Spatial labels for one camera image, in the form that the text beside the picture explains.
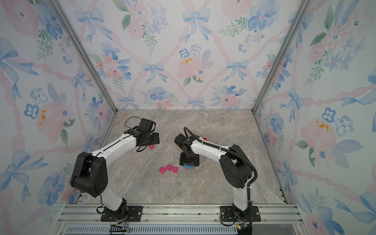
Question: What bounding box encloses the blue lego brick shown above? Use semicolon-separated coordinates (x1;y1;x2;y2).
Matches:
183;164;194;169

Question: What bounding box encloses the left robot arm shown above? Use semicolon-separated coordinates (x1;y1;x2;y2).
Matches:
70;118;160;222

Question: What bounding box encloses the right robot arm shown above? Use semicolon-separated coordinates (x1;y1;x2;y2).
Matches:
174;134;258;222

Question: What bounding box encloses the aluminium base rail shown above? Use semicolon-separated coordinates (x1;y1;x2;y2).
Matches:
52;204;308;235

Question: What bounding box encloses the aluminium corner post left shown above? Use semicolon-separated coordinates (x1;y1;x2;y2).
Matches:
47;0;118;114

